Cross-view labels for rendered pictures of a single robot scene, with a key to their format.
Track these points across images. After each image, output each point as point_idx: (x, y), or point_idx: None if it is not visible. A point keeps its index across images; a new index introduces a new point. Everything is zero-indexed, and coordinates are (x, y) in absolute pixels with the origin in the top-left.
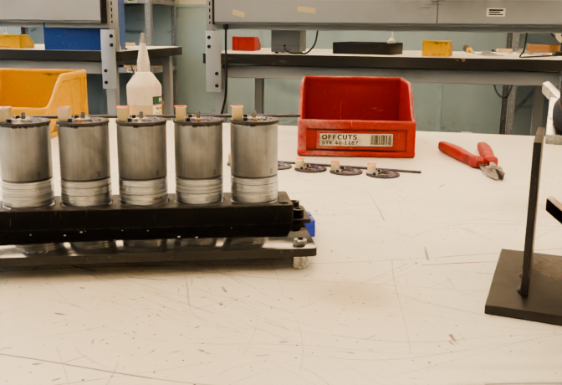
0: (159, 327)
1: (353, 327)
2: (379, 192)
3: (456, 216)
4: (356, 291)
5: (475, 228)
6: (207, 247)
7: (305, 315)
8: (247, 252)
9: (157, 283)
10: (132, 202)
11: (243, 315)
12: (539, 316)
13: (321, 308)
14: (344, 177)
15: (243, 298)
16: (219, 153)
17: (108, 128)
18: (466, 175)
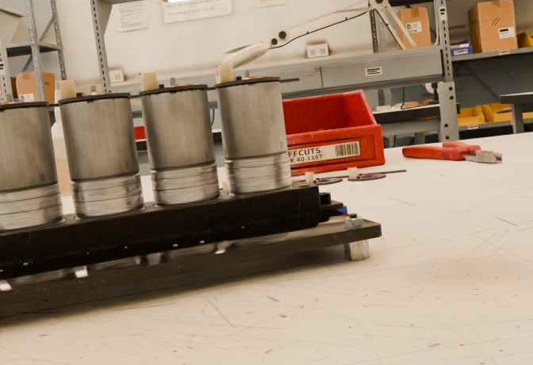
0: (203, 364)
1: (520, 306)
2: (379, 189)
3: (492, 190)
4: (468, 268)
5: (529, 194)
6: (226, 247)
7: (427, 305)
8: (288, 243)
9: (164, 309)
10: (97, 213)
11: (332, 323)
12: None
13: (442, 293)
14: (327, 186)
15: (312, 303)
16: (209, 129)
17: (48, 113)
18: (456, 165)
